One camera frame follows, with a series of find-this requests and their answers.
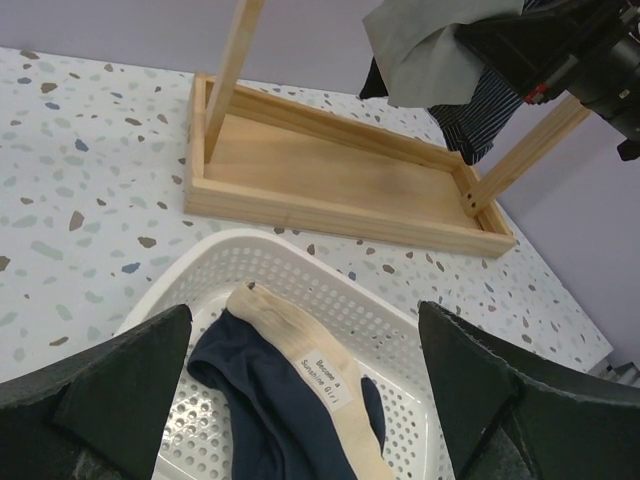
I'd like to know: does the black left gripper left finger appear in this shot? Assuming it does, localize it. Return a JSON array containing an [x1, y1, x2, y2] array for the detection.
[[1, 304, 192, 479]]

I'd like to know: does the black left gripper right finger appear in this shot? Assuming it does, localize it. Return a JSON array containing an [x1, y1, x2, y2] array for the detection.
[[418, 301, 639, 479]]

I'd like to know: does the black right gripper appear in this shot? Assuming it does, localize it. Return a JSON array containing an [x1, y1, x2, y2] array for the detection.
[[455, 1, 639, 160]]

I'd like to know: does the grey underwear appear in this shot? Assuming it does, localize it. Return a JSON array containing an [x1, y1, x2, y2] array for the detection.
[[362, 0, 489, 109]]

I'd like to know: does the navy underwear with beige band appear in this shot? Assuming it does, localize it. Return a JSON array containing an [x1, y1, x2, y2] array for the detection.
[[187, 282, 393, 479]]

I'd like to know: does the navy striped underwear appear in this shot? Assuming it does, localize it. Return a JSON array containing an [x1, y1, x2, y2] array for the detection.
[[428, 68, 523, 166]]

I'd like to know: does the white perforated plastic basket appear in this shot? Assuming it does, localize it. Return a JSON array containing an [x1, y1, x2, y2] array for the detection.
[[122, 229, 453, 479]]

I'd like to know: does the wooden clothes rack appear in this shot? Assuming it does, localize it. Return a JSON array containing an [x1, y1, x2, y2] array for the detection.
[[184, 1, 588, 258]]

